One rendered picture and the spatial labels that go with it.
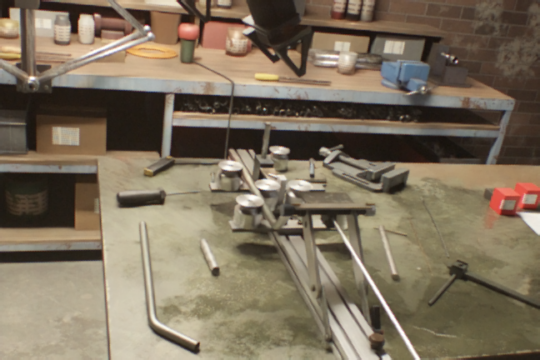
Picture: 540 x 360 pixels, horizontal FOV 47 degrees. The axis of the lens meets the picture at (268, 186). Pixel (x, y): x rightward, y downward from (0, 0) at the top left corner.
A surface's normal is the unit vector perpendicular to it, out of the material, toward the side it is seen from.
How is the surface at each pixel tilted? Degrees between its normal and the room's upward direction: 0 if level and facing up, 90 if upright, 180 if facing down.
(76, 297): 0
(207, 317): 0
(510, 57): 90
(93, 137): 90
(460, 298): 0
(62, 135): 90
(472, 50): 90
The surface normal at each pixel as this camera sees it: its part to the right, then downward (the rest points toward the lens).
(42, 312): 0.13, -0.91
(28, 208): 0.39, 0.42
